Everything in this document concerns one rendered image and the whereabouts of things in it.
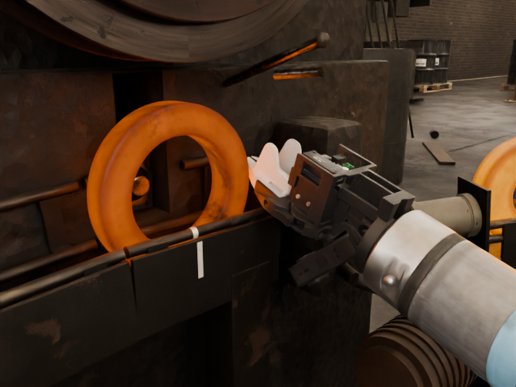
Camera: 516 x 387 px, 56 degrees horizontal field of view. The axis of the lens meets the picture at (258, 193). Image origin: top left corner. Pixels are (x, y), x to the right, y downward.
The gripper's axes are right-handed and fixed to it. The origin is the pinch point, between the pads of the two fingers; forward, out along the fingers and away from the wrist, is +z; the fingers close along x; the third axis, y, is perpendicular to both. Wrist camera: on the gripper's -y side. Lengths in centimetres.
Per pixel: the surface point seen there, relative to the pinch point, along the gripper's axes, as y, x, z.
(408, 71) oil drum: -40, -241, 120
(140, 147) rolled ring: 6.2, 17.2, -1.3
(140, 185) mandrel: -2.9, 12.5, 5.5
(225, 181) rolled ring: 0.8, 6.6, -2.3
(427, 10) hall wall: -95, -1092, 604
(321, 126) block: 5.8, -7.8, -2.1
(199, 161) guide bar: 0.0, 5.8, 3.7
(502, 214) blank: -0.7, -26.9, -21.2
